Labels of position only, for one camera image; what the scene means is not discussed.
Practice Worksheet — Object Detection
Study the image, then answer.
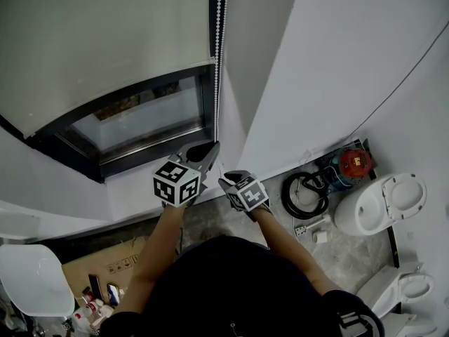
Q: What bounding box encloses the white toilet with tank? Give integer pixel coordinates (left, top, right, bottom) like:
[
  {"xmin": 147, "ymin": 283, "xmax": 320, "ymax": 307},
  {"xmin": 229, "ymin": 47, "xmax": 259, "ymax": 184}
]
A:
[{"xmin": 356, "ymin": 263, "xmax": 436, "ymax": 337}]

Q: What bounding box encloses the person's left forearm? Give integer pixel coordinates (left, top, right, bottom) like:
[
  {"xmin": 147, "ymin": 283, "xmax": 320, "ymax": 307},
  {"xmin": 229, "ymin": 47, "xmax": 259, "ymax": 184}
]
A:
[{"xmin": 119, "ymin": 204, "xmax": 189, "ymax": 316}]

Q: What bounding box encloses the white power strip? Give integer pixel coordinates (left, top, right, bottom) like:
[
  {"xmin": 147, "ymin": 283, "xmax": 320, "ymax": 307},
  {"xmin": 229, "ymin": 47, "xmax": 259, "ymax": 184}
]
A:
[{"xmin": 293, "ymin": 213, "xmax": 333, "ymax": 237}]

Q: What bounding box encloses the white ceramic basin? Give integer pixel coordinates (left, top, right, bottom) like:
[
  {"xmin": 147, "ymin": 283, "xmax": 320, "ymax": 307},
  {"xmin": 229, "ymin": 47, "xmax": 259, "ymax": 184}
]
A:
[{"xmin": 0, "ymin": 243, "xmax": 76, "ymax": 318}]

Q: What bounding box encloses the printed closed cardboard box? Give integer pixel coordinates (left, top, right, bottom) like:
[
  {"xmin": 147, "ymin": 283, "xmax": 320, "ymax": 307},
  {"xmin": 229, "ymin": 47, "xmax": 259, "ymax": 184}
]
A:
[{"xmin": 62, "ymin": 235, "xmax": 149, "ymax": 302}]

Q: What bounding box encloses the black smartphone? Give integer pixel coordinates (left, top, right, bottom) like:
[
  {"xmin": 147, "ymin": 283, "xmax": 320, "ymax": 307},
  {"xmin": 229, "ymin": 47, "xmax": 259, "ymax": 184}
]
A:
[
  {"xmin": 88, "ymin": 273, "xmax": 102, "ymax": 300},
  {"xmin": 105, "ymin": 283, "xmax": 121, "ymax": 305}
]

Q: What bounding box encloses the white roller blind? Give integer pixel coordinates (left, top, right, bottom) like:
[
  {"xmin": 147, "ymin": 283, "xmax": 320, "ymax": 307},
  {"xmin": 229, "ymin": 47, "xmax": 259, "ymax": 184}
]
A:
[{"xmin": 0, "ymin": 0, "xmax": 217, "ymax": 140}]

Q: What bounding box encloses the thin black wall cable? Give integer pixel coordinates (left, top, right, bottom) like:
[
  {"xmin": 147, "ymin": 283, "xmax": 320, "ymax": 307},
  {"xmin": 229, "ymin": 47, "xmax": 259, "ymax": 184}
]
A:
[{"xmin": 340, "ymin": 22, "xmax": 449, "ymax": 142}]

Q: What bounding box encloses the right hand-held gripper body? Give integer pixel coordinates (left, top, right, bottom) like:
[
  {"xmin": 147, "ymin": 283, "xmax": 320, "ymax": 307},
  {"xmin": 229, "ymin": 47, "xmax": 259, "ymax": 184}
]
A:
[{"xmin": 226, "ymin": 175, "xmax": 273, "ymax": 223}]

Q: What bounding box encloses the person's right forearm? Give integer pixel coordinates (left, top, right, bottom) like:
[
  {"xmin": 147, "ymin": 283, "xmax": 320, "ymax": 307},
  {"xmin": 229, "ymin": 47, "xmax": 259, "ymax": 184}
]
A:
[{"xmin": 250, "ymin": 209, "xmax": 347, "ymax": 298}]

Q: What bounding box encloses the red capped white bottle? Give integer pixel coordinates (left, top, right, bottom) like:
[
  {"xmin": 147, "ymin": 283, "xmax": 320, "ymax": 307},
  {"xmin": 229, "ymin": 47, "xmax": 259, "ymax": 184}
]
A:
[{"xmin": 72, "ymin": 300, "xmax": 101, "ymax": 324}]

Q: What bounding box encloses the white plastic spoon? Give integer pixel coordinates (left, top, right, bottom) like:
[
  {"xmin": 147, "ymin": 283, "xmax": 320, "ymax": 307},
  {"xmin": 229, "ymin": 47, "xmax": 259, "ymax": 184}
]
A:
[{"xmin": 90, "ymin": 303, "xmax": 115, "ymax": 328}]

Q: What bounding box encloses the black window frame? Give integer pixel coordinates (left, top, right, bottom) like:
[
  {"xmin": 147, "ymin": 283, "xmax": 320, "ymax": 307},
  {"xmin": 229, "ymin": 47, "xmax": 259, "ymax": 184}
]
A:
[{"xmin": 0, "ymin": 63, "xmax": 221, "ymax": 186}]

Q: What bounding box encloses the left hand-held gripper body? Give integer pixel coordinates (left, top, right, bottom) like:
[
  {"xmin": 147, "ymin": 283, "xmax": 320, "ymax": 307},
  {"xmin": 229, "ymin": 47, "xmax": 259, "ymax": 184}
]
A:
[{"xmin": 152, "ymin": 154, "xmax": 208, "ymax": 209}]

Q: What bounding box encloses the white bead chain cord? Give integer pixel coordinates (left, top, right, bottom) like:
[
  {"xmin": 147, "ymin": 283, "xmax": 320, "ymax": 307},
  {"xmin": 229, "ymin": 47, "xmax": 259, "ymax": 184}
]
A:
[{"xmin": 211, "ymin": 0, "xmax": 231, "ymax": 172}]

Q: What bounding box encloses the black coiled hose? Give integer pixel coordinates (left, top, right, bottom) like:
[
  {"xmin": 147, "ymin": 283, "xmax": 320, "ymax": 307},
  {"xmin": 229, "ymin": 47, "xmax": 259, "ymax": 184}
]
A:
[{"xmin": 281, "ymin": 171, "xmax": 331, "ymax": 220}]

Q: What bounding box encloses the red and teal vacuum cleaner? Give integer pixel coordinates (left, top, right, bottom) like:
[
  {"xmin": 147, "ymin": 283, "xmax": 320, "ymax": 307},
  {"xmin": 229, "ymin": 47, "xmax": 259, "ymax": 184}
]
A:
[{"xmin": 324, "ymin": 148, "xmax": 373, "ymax": 191}]

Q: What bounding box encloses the round white toilet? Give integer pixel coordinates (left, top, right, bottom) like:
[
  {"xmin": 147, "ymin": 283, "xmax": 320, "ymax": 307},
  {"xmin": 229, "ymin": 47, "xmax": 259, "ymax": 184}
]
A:
[{"xmin": 333, "ymin": 173, "xmax": 429, "ymax": 237}]

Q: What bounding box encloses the person's dark shirt torso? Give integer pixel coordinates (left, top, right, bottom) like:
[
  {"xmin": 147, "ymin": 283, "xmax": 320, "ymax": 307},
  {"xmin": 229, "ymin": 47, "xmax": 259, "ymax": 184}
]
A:
[{"xmin": 100, "ymin": 235, "xmax": 386, "ymax": 337}]

